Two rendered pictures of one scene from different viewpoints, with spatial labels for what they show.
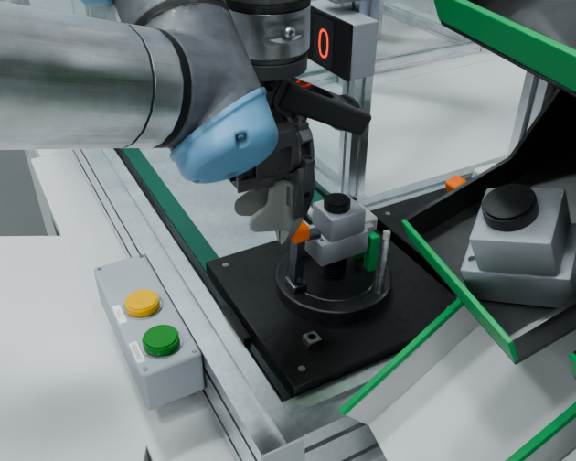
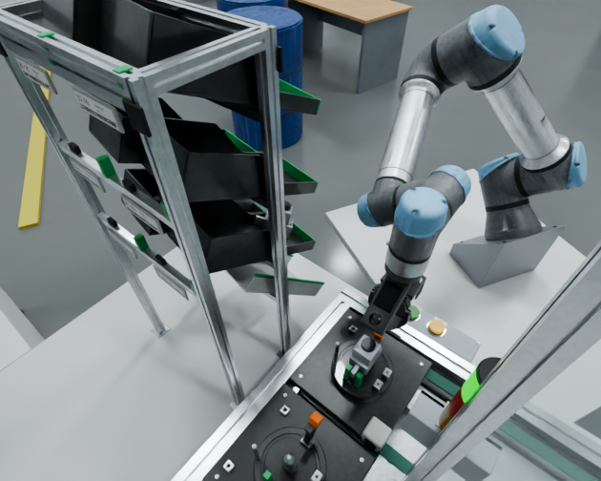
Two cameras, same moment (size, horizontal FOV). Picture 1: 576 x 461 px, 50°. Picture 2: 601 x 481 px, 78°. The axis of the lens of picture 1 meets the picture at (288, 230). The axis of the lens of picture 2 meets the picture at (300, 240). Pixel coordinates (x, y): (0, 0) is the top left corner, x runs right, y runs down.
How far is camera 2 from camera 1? 100 cm
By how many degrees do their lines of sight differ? 97
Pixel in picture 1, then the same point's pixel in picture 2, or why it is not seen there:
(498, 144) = not seen: outside the picture
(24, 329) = (498, 344)
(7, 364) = (482, 324)
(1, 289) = not seen: hidden behind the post
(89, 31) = (390, 154)
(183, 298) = (424, 340)
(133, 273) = (459, 346)
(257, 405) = (358, 304)
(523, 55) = (288, 169)
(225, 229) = not seen: hidden behind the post
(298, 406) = (343, 306)
